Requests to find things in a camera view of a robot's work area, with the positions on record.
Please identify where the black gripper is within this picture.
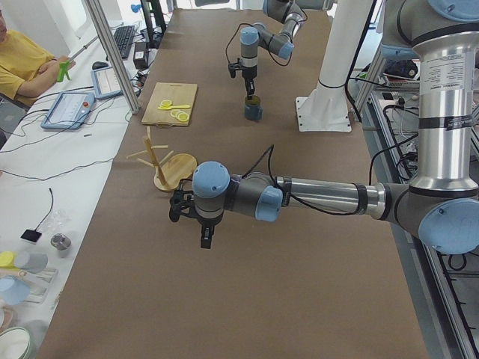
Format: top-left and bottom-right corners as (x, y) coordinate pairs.
(168, 179), (221, 249)
(228, 58), (257, 98)

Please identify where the blue mug with yellow interior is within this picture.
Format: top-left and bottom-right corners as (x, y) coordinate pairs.
(244, 95), (263, 121)

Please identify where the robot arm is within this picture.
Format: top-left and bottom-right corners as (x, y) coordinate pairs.
(228, 1), (307, 101)
(165, 9), (369, 183)

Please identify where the bamboo cup rack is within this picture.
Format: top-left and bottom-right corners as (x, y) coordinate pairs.
(126, 127), (198, 192)

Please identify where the grey cup lying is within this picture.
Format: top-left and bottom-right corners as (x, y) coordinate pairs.
(13, 251), (48, 274)

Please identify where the yellow cup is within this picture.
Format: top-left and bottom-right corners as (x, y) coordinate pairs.
(0, 251), (16, 268)

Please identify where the light blue cup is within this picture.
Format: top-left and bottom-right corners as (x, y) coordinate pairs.
(0, 276), (30, 305)

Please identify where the wooden cutting board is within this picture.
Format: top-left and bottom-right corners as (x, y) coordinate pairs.
(141, 82), (198, 127)

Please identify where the lemon slice front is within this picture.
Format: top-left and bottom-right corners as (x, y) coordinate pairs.
(176, 113), (189, 122)

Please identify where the lemon slice middle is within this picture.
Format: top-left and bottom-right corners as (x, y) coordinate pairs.
(170, 109), (185, 117)

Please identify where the lemon slice by knife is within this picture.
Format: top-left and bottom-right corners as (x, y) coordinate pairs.
(159, 99), (173, 109)

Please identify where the black power adapter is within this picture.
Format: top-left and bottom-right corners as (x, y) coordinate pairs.
(133, 41), (149, 70)

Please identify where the black keyboard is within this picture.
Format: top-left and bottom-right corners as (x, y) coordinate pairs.
(113, 25), (135, 59)

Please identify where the blue teach pendant far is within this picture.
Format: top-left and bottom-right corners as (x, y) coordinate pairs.
(91, 67), (122, 99)

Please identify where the blue teach pendant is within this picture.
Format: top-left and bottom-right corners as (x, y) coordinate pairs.
(40, 91), (95, 131)
(91, 67), (122, 99)

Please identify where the computer mouse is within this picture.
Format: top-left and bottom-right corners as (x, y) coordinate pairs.
(91, 61), (109, 70)

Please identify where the small black square device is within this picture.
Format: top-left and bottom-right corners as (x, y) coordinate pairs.
(20, 229), (42, 243)

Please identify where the blue teach pendant near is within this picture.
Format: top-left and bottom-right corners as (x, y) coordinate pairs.
(40, 91), (95, 131)

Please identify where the green clamp tool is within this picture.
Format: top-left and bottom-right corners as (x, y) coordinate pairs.
(57, 61), (71, 82)

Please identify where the white bowl green rim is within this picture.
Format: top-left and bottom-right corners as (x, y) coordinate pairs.
(1, 327), (34, 359)

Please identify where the person in yellow shirt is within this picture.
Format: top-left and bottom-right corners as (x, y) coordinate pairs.
(1, 18), (76, 107)

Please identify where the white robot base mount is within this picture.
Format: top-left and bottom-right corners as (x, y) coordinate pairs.
(296, 0), (376, 132)

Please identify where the aluminium frame post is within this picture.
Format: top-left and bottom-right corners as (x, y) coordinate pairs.
(85, 0), (140, 114)

